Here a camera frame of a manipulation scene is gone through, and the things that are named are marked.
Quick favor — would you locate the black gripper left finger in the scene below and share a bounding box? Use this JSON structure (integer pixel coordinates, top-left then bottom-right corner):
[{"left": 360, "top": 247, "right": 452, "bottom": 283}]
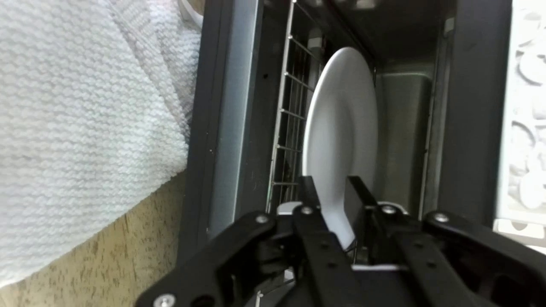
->
[{"left": 293, "top": 175, "right": 365, "bottom": 307}]

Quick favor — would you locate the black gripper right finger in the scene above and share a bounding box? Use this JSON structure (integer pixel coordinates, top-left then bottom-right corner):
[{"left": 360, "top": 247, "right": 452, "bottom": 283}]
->
[{"left": 344, "top": 175, "right": 494, "bottom": 307}]

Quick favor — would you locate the white round plate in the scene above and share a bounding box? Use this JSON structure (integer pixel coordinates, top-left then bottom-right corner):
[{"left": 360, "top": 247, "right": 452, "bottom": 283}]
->
[{"left": 302, "top": 47, "right": 378, "bottom": 247}]

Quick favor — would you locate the black toaster oven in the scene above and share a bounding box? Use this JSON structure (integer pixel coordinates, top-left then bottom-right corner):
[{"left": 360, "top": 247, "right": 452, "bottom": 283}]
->
[{"left": 177, "top": 0, "right": 512, "bottom": 259}]

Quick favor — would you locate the white cloth towel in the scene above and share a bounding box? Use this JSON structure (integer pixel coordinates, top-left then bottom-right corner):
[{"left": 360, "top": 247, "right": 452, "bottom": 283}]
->
[{"left": 0, "top": 0, "right": 203, "bottom": 286}]

